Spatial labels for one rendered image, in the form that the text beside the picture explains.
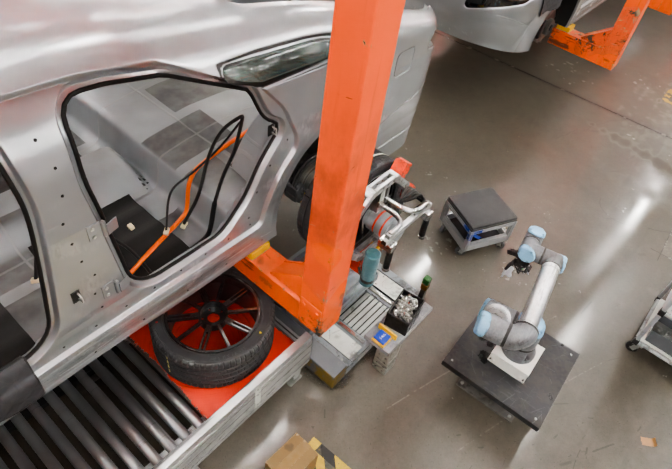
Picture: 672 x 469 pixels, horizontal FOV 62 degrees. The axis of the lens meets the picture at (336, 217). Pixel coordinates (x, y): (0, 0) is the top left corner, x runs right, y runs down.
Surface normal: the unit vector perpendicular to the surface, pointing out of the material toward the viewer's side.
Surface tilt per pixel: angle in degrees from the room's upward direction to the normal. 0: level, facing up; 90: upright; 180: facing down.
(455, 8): 89
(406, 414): 0
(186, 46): 37
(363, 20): 90
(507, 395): 0
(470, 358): 0
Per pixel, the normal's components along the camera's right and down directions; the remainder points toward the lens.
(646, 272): 0.11, -0.69
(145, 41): 0.54, -0.36
